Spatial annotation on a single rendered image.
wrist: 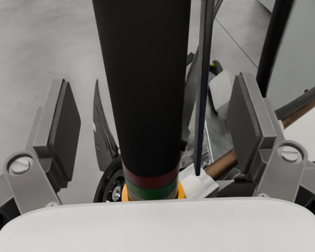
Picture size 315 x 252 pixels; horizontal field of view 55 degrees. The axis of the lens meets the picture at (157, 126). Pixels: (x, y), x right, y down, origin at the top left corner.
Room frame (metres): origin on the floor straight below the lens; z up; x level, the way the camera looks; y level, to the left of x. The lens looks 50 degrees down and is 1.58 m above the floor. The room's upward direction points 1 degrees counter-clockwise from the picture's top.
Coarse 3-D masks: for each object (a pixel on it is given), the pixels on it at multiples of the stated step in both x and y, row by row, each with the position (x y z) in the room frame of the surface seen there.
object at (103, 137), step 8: (96, 80) 0.52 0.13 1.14; (96, 88) 0.49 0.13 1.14; (96, 96) 0.47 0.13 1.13; (96, 104) 0.46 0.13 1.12; (96, 112) 0.45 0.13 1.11; (96, 120) 0.44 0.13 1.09; (104, 120) 0.38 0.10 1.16; (96, 128) 0.44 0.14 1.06; (104, 128) 0.38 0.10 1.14; (96, 136) 0.44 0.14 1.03; (104, 136) 0.37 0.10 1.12; (112, 136) 0.33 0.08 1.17; (104, 144) 0.37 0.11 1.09; (112, 144) 0.32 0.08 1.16; (96, 152) 0.43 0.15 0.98; (104, 152) 0.39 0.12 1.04; (112, 152) 0.33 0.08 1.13; (104, 160) 0.39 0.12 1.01; (112, 160) 0.34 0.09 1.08; (104, 168) 0.39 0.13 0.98
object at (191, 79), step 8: (216, 8) 0.36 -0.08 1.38; (192, 64) 0.32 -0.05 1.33; (192, 72) 0.33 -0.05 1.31; (192, 80) 0.34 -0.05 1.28; (192, 88) 0.35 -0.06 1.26; (184, 96) 0.31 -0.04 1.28; (192, 96) 0.35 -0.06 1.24; (184, 104) 0.31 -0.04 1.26; (192, 104) 0.35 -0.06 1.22; (184, 112) 0.31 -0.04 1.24; (184, 120) 0.31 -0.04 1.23
